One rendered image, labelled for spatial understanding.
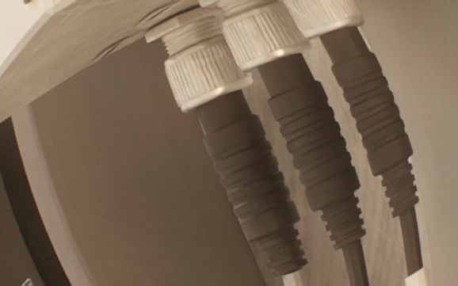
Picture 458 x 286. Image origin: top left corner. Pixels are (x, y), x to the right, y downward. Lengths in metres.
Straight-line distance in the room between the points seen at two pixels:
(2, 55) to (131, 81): 0.24
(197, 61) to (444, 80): 0.06
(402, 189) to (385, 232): 0.10
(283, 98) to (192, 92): 0.04
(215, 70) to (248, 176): 0.02
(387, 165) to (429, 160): 0.07
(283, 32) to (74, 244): 0.15
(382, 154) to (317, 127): 0.04
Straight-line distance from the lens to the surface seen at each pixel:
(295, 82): 0.63
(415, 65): 0.65
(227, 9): 0.63
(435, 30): 0.63
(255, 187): 0.66
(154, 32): 0.66
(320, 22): 0.60
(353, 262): 0.63
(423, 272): 0.60
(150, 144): 0.77
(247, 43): 0.63
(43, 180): 0.76
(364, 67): 0.60
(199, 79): 0.66
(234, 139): 0.66
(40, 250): 1.63
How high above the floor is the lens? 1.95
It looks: 41 degrees down
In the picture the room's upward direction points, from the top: 2 degrees counter-clockwise
